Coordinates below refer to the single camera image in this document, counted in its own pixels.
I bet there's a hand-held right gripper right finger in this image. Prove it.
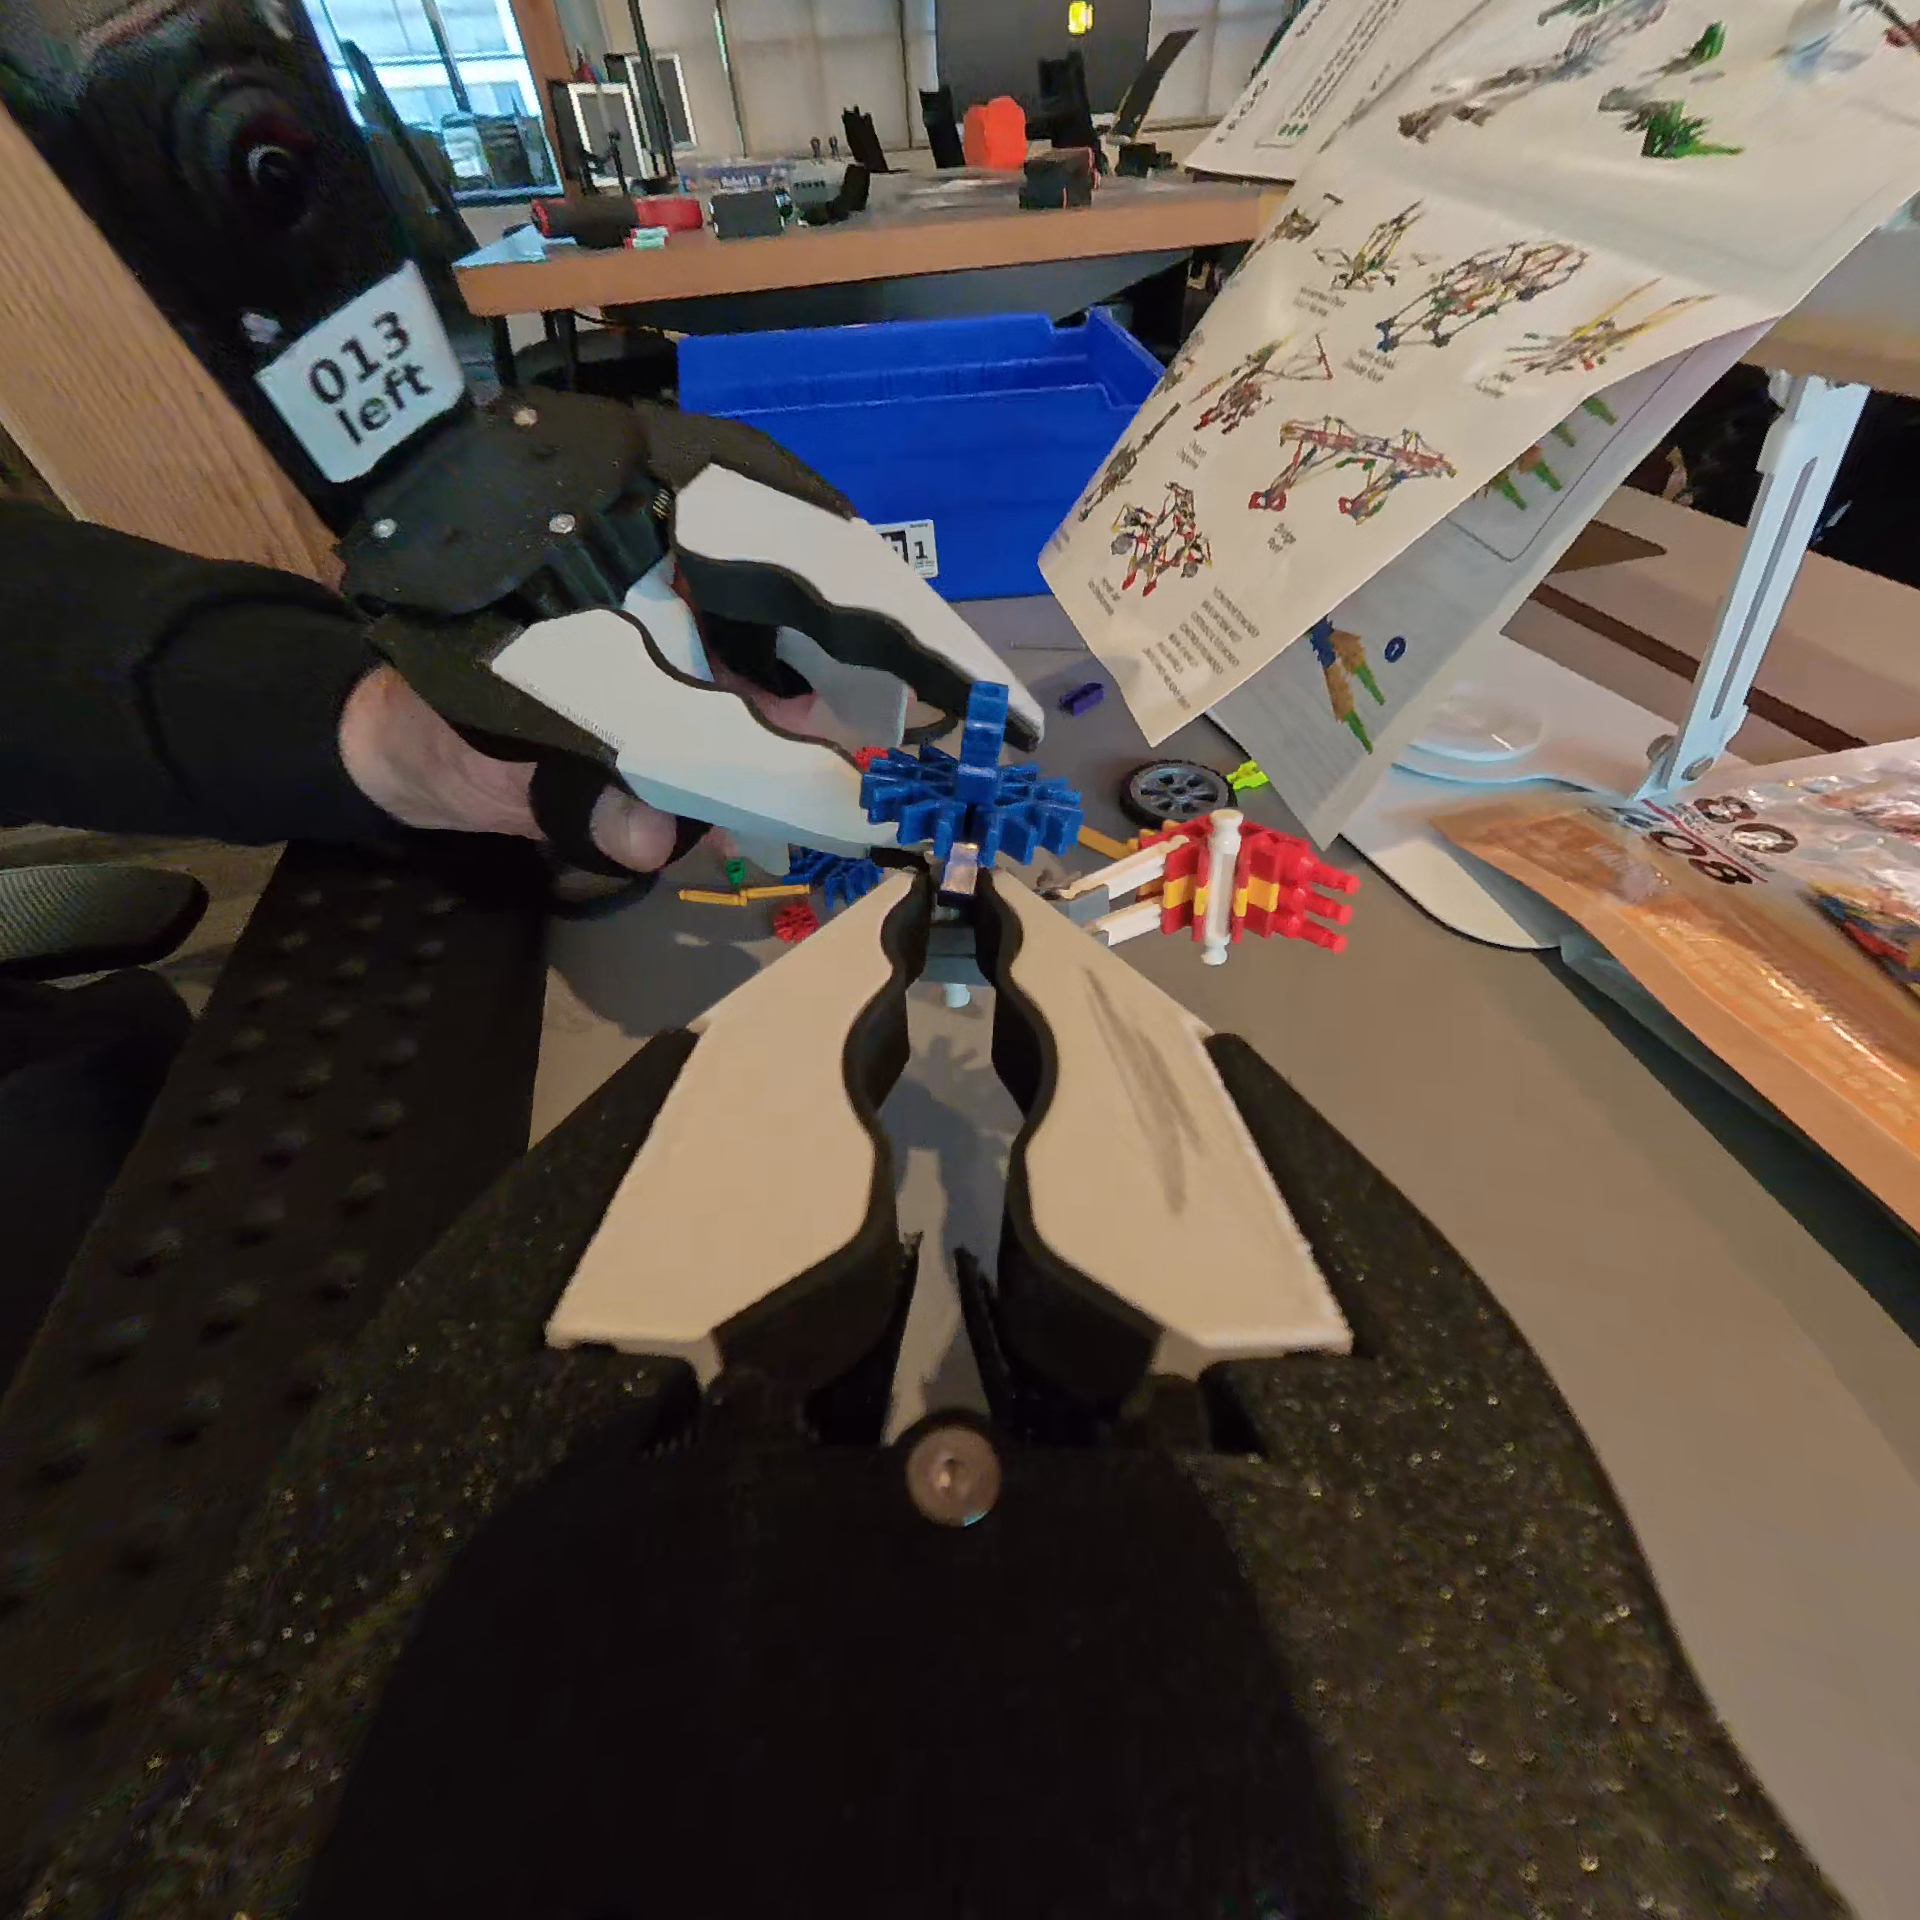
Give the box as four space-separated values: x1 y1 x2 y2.
971 871 1355 1450

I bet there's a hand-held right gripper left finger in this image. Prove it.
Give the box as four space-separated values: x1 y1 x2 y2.
543 866 932 1419

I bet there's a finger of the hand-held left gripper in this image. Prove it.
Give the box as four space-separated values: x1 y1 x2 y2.
670 463 1047 754
490 604 962 874

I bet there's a blue snowflake toy connector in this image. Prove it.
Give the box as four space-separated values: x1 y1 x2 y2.
860 682 1085 860
779 843 890 912

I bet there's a red yellow grey toy model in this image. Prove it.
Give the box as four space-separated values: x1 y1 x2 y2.
1045 809 1363 967

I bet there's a person's left hand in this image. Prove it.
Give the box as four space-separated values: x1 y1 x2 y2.
335 663 687 881

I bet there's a blue plastic bin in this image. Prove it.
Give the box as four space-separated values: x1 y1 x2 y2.
674 306 1169 605

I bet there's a red and black roll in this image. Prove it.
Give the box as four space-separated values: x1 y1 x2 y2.
532 193 707 249

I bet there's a wooden work table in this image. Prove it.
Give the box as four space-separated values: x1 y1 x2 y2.
453 164 1292 325

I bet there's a grey toy wheel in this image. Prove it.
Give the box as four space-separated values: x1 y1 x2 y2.
1122 757 1235 829

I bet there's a black perforated board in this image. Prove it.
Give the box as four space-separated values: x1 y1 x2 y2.
0 840 548 1801

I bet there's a large window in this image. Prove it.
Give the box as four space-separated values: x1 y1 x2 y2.
307 0 548 196

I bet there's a black monitor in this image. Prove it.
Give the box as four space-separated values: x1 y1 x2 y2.
932 0 1155 115

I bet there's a grey mesh chair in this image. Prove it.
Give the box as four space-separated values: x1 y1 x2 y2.
0 866 209 977

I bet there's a printed toy set bag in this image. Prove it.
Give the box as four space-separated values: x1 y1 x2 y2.
1430 743 1920 1232

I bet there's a person's black hoodie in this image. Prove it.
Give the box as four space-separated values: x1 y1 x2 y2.
0 977 189 1397

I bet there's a toy instruction booklet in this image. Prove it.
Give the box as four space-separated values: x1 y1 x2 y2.
1037 0 1920 848

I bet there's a white book stand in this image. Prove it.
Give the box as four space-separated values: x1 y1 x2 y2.
1342 271 1920 952

